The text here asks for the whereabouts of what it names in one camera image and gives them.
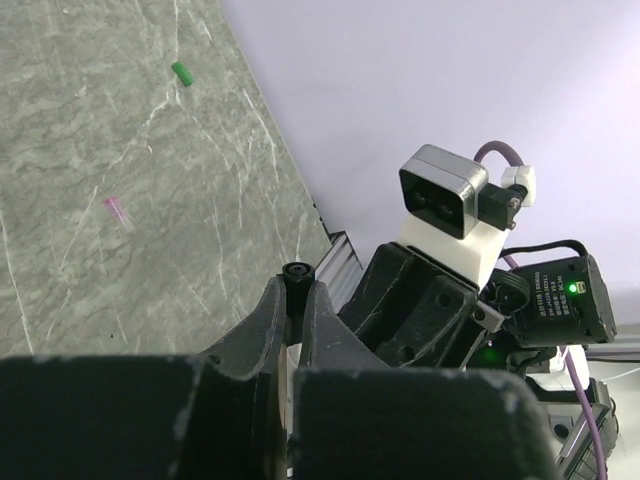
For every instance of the green pen cap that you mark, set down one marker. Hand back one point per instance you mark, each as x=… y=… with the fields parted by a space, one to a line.
x=182 y=73

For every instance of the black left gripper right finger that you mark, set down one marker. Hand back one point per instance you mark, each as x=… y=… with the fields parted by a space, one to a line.
x=356 y=418

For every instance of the aluminium rail frame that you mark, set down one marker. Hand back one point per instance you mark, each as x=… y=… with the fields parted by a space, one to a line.
x=340 y=269

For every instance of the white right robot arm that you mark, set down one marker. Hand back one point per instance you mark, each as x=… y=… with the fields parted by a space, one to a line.
x=534 y=321

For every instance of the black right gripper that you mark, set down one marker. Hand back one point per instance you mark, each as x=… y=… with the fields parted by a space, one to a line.
x=411 y=311

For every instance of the white pen black tip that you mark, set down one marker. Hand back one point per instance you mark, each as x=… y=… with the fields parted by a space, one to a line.
x=289 y=362

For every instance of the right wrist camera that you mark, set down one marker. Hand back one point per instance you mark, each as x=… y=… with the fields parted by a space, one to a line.
x=461 y=211

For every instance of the pink transparent pen cap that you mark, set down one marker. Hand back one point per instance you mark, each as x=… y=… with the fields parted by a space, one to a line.
x=117 y=211

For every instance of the black pen cap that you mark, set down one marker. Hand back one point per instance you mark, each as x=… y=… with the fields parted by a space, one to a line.
x=298 y=278

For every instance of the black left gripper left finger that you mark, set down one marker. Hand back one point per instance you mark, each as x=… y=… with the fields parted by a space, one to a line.
x=211 y=415

